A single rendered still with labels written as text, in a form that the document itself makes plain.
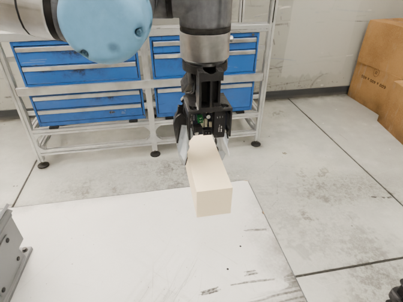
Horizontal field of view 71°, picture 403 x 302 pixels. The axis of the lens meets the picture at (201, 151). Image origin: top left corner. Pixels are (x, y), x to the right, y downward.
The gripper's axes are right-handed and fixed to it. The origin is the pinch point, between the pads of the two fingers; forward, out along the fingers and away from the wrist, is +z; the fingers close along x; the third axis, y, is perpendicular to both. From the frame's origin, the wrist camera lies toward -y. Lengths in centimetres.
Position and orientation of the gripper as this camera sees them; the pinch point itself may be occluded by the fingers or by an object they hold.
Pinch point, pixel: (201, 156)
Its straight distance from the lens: 57.0
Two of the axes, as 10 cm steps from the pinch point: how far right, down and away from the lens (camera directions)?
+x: 9.8, -1.0, 1.5
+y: 1.8, 5.6, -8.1
